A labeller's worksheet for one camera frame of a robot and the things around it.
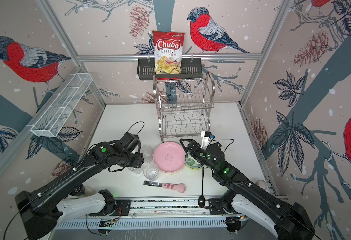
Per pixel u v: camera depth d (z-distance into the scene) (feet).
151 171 2.80
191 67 3.12
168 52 2.74
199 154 2.14
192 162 2.74
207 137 2.28
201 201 2.49
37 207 1.25
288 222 1.32
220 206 2.43
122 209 2.40
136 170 2.64
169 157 2.94
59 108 2.51
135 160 2.12
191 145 2.16
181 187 2.60
